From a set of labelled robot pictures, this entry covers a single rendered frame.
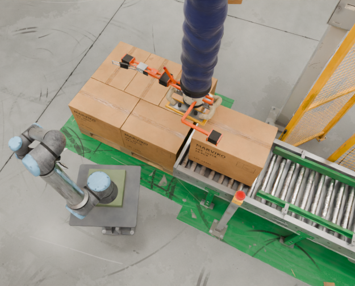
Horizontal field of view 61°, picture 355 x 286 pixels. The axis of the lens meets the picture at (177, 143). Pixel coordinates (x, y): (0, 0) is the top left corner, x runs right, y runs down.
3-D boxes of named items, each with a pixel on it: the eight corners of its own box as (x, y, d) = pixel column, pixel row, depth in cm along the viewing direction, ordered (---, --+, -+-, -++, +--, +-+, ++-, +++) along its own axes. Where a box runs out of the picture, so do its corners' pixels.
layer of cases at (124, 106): (212, 101, 357) (217, 79, 322) (175, 171, 313) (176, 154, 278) (124, 65, 379) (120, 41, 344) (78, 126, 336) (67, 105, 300)
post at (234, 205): (222, 227, 302) (245, 194, 214) (220, 233, 299) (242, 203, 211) (216, 224, 303) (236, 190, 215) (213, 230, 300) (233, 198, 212)
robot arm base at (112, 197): (117, 204, 229) (115, 200, 220) (91, 204, 228) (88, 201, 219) (118, 180, 237) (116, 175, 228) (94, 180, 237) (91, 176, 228)
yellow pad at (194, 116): (209, 117, 231) (211, 113, 227) (203, 126, 227) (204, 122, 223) (171, 97, 239) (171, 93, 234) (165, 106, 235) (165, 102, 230)
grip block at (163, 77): (174, 79, 235) (174, 74, 229) (167, 88, 231) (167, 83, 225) (164, 75, 237) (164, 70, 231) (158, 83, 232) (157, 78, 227)
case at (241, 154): (264, 150, 282) (278, 127, 247) (250, 186, 265) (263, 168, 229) (205, 125, 293) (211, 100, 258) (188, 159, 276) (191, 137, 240)
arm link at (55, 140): (62, 127, 159) (32, 120, 212) (43, 143, 154) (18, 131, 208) (76, 142, 164) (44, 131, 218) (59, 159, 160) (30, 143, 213)
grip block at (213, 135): (222, 137, 211) (223, 133, 207) (216, 146, 207) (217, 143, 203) (211, 131, 213) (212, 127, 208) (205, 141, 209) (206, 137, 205)
